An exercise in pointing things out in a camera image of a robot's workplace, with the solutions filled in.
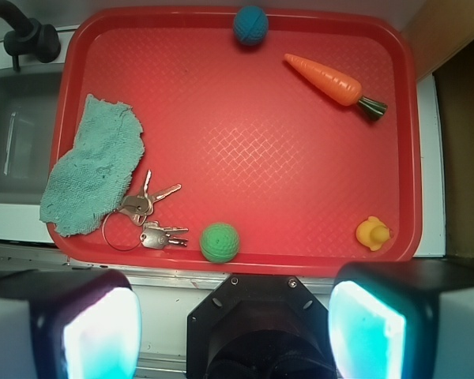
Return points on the grey sink basin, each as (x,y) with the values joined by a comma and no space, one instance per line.
(28,105)

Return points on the red plastic tray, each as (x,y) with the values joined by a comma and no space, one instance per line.
(251,142)

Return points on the yellow rubber duck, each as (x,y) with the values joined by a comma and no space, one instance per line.
(373,233)

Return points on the blue textured ball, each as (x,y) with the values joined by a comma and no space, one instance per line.
(250,25)

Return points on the teal knitted cloth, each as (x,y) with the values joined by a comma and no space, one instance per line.
(91,179)

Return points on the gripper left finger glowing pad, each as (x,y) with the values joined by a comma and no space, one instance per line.
(68,324)

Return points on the orange toy carrot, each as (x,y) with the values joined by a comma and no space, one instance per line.
(338,86)

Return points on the green textured ball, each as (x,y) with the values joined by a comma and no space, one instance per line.
(219,243)

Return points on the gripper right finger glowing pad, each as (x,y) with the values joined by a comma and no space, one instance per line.
(411,319)

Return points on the black faucet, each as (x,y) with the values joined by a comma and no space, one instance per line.
(28,36)

